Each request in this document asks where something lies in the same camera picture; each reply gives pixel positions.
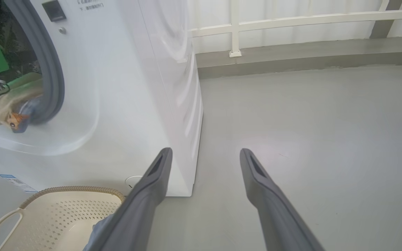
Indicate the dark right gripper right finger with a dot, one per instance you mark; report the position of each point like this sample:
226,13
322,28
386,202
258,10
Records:
274,216

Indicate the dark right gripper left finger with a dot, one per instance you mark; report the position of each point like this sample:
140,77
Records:
141,209

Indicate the blue cartoon print garment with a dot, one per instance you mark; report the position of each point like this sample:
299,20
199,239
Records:
16,104
98,233

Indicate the washing machine drum opening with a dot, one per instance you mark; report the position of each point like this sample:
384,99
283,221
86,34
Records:
16,42

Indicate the grey rubber door seal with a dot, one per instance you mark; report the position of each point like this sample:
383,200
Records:
52,69

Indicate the black door lock slot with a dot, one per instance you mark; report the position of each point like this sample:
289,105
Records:
53,10

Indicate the white front-load washing machine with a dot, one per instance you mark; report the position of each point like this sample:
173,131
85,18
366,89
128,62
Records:
117,104

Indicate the round white filter cover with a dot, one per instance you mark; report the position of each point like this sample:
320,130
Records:
133,180

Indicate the small silver screw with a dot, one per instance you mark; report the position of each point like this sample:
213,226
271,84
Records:
62,30

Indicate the cream perforated laundry basket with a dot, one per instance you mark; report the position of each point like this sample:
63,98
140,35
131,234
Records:
47,223

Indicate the blue energy label sticker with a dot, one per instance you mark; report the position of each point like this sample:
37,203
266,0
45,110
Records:
16,182

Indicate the white metal railing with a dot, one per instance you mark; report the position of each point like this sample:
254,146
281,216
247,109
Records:
235,31

